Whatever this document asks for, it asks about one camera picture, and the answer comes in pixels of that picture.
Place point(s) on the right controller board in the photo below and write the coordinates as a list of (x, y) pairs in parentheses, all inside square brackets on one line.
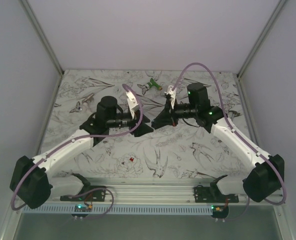
[(220, 212)]

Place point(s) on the silver white small tool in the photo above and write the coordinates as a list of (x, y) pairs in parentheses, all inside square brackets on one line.
[(85, 105)]

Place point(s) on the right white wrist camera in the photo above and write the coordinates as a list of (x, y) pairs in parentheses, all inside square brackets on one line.
[(170, 95)]

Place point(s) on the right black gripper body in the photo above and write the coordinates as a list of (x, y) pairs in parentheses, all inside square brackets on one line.
[(172, 113)]

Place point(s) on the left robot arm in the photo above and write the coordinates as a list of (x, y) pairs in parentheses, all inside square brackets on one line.
[(33, 179)]

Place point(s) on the aluminium rail frame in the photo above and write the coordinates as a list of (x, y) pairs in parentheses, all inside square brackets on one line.
[(151, 191)]

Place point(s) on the left frame post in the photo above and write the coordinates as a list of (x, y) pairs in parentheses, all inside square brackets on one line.
[(41, 35)]

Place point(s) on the left controller board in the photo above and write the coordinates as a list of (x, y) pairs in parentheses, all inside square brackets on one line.
[(81, 211)]

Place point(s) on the right frame post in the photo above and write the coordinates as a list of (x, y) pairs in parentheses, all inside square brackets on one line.
[(262, 36)]

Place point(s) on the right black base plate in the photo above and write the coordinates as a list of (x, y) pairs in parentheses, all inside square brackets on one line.
[(207, 194)]

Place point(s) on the green toy tool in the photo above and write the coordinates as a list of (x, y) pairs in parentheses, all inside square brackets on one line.
[(152, 83)]

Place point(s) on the small hammer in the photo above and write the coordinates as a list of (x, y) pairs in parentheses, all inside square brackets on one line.
[(233, 114)]

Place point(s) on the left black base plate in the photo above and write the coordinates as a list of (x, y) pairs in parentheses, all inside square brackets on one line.
[(88, 195)]

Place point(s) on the controller board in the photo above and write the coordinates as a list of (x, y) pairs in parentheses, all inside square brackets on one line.
[(81, 211), (220, 212)]

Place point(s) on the frame post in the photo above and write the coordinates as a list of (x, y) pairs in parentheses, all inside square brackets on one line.
[(41, 35), (262, 36)]

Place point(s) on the white slotted cable duct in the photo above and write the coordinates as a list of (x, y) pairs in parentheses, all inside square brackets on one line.
[(133, 209)]

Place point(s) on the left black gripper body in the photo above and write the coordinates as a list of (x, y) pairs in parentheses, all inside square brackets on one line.
[(135, 132)]

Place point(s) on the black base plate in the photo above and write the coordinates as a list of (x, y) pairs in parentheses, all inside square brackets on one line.
[(88, 195), (207, 194)]

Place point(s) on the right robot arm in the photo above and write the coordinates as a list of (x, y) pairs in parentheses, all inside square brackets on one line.
[(265, 173)]

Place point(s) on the floral patterned mat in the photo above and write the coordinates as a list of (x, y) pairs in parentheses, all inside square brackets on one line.
[(185, 151)]

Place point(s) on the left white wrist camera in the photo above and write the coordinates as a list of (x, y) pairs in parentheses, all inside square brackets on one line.
[(133, 104)]

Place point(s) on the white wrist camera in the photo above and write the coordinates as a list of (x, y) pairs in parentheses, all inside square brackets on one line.
[(170, 95), (133, 104)]

